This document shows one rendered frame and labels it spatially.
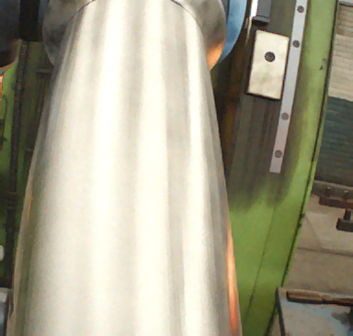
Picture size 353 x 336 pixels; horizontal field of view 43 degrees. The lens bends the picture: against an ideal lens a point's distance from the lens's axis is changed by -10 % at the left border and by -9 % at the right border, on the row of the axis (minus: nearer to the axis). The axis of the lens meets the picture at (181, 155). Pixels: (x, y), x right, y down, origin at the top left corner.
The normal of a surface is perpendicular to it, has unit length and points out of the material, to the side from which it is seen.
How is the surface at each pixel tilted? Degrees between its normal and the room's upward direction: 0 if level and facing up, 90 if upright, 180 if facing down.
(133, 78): 39
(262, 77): 90
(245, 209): 90
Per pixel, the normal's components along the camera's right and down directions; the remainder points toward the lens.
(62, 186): -0.37, -0.60
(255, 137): 0.00, 0.14
